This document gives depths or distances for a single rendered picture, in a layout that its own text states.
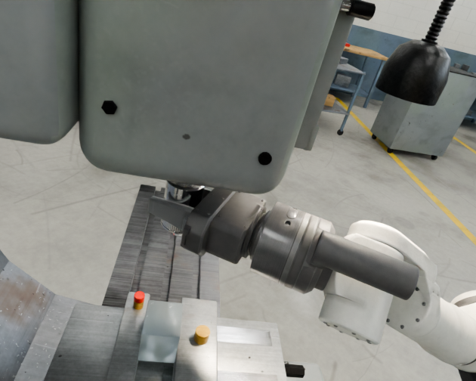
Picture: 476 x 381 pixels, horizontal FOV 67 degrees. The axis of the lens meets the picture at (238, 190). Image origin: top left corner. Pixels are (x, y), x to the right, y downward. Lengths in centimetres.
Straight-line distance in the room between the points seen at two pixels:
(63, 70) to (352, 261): 29
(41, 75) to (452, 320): 49
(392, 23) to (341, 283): 734
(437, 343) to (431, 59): 33
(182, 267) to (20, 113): 60
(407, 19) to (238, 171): 749
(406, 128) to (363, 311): 454
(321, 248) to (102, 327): 40
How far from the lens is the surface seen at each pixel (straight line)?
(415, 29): 785
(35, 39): 28
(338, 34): 38
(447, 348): 54
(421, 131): 503
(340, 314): 39
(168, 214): 43
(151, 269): 82
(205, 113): 29
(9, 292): 79
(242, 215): 41
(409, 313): 49
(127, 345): 57
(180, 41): 28
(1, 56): 29
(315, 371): 101
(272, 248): 38
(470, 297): 63
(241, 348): 64
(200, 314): 61
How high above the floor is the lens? 149
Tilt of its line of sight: 30 degrees down
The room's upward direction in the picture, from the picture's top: 15 degrees clockwise
